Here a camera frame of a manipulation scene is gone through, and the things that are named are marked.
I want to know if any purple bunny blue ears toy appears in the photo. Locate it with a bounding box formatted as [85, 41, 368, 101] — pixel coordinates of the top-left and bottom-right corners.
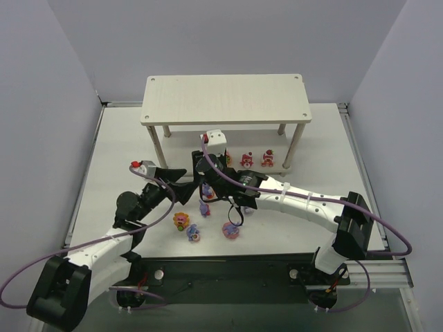
[243, 207, 254, 214]

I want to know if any red white bear toy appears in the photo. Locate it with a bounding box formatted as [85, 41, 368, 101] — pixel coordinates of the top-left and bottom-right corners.
[240, 152, 253, 169]

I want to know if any orange lion toy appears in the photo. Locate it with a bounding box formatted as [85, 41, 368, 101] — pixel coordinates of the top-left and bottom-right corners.
[173, 212, 190, 232]

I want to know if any pink bear clover toy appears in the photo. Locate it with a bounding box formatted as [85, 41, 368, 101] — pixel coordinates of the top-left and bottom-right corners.
[226, 150, 232, 167]

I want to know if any red white strawberry toy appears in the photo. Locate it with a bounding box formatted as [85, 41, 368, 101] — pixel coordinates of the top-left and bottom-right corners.
[261, 149, 274, 167]

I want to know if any purple bunny pink cake toy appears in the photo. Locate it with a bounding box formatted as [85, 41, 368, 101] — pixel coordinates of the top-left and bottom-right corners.
[222, 222, 239, 240]

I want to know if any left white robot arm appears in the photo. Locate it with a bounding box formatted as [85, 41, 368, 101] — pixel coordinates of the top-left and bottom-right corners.
[26, 167, 199, 331]

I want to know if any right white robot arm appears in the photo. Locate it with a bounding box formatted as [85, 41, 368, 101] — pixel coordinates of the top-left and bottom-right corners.
[192, 151, 374, 275]

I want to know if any wooden two-tier shelf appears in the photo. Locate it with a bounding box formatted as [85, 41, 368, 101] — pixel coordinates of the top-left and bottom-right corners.
[141, 74, 312, 174]

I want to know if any purple bunny on red base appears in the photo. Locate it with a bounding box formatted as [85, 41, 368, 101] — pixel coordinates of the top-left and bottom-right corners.
[201, 183, 215, 201]

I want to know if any purple bunny toy standing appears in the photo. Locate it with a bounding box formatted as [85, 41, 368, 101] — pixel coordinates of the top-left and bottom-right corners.
[199, 200, 210, 217]

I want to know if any purple bunny with ball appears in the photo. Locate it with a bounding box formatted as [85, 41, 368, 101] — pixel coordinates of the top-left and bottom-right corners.
[186, 224, 200, 242]

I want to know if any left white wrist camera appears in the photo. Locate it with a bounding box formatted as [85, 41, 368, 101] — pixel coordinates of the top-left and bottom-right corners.
[129, 160, 156, 178]

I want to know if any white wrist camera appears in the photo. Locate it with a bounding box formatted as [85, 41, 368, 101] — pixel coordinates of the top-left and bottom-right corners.
[129, 160, 156, 178]
[200, 129, 227, 157]

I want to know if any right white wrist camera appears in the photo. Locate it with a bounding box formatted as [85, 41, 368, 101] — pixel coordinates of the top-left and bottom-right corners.
[200, 129, 227, 157]

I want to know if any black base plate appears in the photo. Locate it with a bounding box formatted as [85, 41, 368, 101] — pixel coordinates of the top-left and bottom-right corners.
[115, 253, 350, 308]

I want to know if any aluminium frame rail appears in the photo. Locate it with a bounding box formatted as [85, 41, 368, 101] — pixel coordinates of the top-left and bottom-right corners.
[41, 259, 415, 291]

